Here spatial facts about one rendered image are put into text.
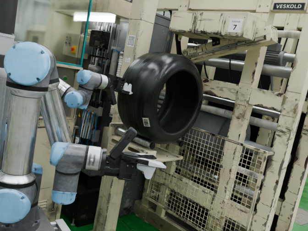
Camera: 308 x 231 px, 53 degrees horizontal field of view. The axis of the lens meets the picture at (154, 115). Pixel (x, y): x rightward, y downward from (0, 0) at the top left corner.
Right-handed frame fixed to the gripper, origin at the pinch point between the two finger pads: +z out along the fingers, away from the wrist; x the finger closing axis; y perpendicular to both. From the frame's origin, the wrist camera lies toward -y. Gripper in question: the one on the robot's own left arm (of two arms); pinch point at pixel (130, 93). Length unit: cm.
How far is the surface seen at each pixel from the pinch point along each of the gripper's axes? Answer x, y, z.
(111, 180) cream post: 28, -64, 30
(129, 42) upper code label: 34, 33, 18
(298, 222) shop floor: -42, -90, 253
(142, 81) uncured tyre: -5.2, 8.4, 1.9
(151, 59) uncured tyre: 1.0, 22.9, 9.7
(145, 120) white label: -10.5, -12.3, 7.3
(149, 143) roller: -8.6, -25.8, 17.8
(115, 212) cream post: 27, -89, 41
